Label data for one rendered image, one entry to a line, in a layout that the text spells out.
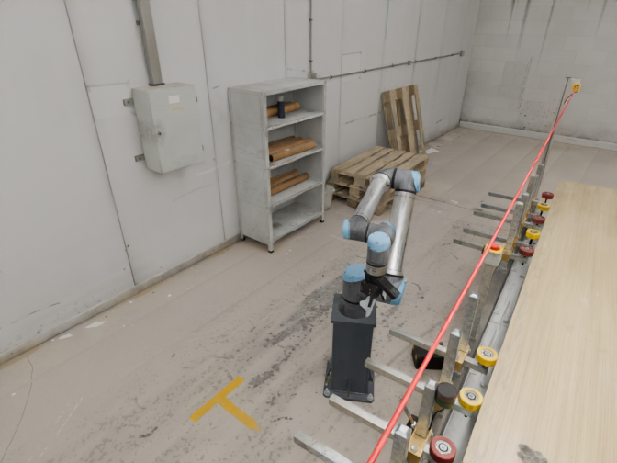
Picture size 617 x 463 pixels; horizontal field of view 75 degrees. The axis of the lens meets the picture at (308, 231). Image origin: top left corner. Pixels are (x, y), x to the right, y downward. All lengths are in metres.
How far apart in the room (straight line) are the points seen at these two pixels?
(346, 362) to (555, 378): 1.16
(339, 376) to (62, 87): 2.52
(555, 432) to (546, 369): 0.29
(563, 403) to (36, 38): 3.21
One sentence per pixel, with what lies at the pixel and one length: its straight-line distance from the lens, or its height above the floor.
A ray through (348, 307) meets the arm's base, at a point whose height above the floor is 0.66.
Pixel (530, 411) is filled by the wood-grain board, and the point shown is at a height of 0.90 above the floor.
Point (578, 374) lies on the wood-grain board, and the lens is 1.94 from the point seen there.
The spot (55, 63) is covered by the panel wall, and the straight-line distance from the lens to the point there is 3.13.
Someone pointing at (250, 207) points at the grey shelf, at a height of 0.44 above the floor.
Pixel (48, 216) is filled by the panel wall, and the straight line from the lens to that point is 3.25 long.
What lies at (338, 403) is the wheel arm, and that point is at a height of 0.86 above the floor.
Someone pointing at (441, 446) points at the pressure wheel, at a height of 0.91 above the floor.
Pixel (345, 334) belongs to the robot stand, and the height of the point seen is 0.49.
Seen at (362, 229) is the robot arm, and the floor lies 1.28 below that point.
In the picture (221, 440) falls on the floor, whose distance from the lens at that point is 2.61.
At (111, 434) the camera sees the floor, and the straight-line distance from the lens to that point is 2.81.
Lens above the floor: 2.11
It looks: 28 degrees down
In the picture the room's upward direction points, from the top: straight up
